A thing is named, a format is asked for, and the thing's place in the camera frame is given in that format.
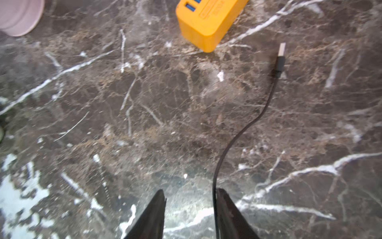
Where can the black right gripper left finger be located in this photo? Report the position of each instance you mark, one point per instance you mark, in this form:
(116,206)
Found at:
(150,224)

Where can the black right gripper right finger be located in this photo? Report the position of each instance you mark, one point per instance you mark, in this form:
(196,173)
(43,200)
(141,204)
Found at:
(231,223)

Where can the green electronic kitchen scale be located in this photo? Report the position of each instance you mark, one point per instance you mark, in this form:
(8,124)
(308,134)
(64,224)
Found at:
(2,133)

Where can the orange power strip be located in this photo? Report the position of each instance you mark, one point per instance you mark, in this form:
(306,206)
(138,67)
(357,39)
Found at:
(204,23)

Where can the pink metal pencil bucket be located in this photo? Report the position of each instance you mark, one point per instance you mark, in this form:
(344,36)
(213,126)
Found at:
(19,17)

